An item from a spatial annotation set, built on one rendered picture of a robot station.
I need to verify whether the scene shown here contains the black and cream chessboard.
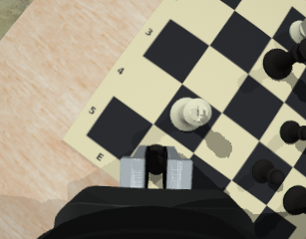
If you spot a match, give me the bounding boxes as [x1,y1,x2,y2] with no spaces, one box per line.
[63,0,306,239]

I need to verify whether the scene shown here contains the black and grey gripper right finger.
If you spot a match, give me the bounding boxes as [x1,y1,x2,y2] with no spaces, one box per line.
[162,146,192,189]

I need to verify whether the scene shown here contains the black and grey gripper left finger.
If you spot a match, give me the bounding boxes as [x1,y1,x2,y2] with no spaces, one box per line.
[120,145,151,188]

